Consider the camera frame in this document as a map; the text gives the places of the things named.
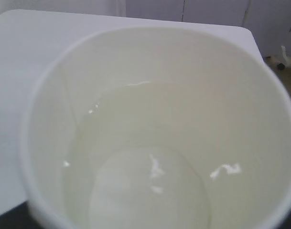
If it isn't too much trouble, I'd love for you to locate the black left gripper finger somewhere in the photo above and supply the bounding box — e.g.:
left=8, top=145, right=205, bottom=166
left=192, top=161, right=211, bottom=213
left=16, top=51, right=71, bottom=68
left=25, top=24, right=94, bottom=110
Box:
left=0, top=201, right=38, bottom=229

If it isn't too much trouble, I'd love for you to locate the white paper cup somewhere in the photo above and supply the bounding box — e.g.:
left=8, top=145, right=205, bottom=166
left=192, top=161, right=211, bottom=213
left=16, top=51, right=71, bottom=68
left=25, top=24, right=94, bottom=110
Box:
left=20, top=27, right=291, bottom=229

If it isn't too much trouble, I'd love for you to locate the white caster leg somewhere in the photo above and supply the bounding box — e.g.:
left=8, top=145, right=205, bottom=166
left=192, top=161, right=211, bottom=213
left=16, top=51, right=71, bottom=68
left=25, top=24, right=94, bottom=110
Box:
left=266, top=45, right=290, bottom=71

